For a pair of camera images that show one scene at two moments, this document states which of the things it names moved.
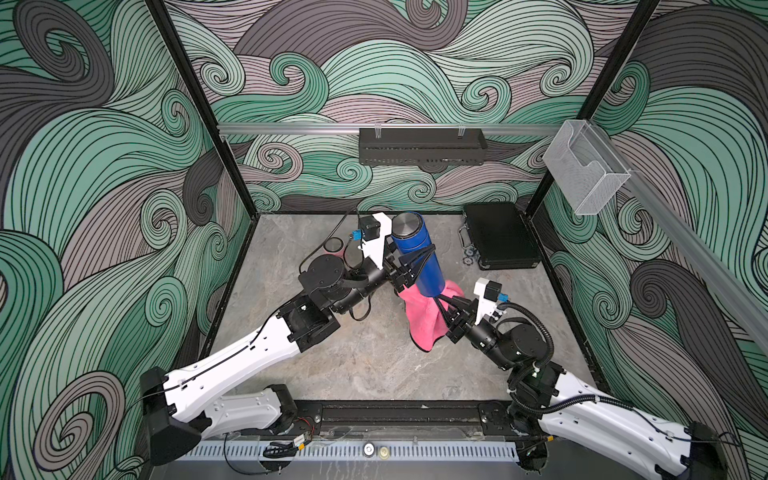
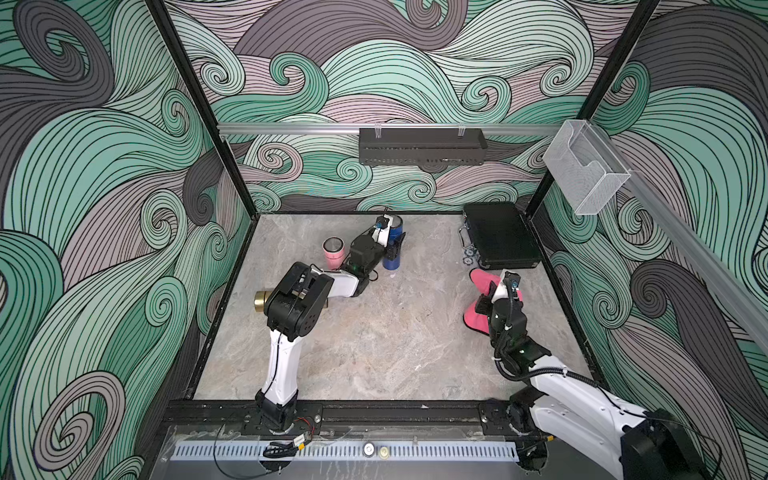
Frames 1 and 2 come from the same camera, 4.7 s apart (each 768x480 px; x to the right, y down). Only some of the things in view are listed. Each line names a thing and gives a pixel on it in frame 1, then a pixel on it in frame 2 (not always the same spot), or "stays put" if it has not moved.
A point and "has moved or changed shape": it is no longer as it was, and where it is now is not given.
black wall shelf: [422, 146] stays put
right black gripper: [458, 321] to [484, 301]
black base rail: [404, 417] stays put
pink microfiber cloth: [426, 320] has moved or changed shape
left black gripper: [396, 276] to [391, 252]
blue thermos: [410, 236] has moved or changed shape
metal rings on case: [471, 254] stays put
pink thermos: [333, 246] stays put
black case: [501, 237] stays put
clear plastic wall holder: [584, 168] stays put
